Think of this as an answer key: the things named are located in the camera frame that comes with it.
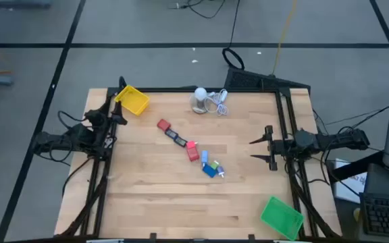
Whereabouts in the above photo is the yellow cable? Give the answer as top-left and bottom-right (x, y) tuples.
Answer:
(271, 0), (299, 76)

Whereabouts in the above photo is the black aluminium frame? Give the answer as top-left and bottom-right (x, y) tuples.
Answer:
(54, 86), (342, 243)

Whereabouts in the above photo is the yellow plastic basket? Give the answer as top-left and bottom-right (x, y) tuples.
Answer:
(113, 84), (151, 117)

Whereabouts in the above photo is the green plastic basket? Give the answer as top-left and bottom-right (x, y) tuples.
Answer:
(260, 195), (305, 242)

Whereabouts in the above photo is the dark blue block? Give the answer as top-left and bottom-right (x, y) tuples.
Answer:
(202, 164), (218, 179)

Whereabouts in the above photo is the brass lamp with white bulb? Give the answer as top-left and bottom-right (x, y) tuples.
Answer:
(189, 86), (212, 115)

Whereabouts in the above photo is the black floor cable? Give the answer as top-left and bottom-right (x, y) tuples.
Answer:
(167, 0), (228, 20)

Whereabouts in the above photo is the black mesh box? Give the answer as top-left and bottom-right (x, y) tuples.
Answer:
(224, 66), (312, 94)

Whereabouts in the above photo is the black cable with loop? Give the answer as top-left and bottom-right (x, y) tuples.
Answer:
(221, 0), (246, 71)

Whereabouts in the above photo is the red rectangular block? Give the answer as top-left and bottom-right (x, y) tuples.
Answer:
(186, 147), (201, 163)

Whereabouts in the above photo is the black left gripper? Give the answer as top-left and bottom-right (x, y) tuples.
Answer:
(84, 100), (128, 159)

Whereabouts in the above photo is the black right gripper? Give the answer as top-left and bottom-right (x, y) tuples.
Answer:
(249, 125), (285, 171)

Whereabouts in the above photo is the computer desk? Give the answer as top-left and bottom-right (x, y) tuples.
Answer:
(329, 151), (389, 243)

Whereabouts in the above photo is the white paper sign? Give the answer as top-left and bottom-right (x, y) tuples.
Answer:
(334, 158), (367, 204)

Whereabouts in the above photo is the red square block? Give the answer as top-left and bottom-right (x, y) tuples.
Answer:
(156, 118), (172, 132)

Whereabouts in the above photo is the white lamp cable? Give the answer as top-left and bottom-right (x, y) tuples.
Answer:
(205, 88), (230, 117)

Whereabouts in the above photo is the black computer keyboard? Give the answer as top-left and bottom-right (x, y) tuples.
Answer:
(359, 192), (389, 240)

